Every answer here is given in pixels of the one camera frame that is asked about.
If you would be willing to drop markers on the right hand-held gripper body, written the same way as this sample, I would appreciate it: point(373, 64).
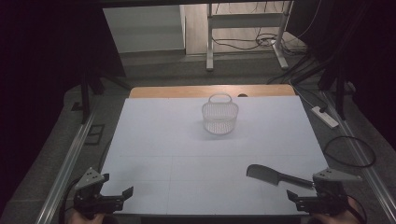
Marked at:
point(327, 202)

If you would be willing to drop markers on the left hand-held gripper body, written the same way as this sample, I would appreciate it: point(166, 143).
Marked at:
point(93, 202)

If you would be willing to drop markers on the white plastic basket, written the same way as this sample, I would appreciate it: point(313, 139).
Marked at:
point(220, 118)

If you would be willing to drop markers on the person's right hand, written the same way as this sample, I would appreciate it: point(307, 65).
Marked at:
point(339, 219)

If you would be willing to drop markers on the person's left hand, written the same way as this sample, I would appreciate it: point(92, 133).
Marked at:
point(81, 219)

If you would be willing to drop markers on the white table mat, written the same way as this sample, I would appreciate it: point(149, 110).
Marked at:
point(186, 155)

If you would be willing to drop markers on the white power strip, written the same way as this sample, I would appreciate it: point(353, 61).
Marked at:
point(325, 117)

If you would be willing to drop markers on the black metal stand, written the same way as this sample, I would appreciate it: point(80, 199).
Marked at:
point(84, 96)
point(341, 93)

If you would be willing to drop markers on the aluminium rail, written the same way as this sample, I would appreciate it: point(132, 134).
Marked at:
point(67, 168)
point(361, 155)

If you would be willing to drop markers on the white metal desk frame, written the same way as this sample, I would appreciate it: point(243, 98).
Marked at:
point(210, 40)

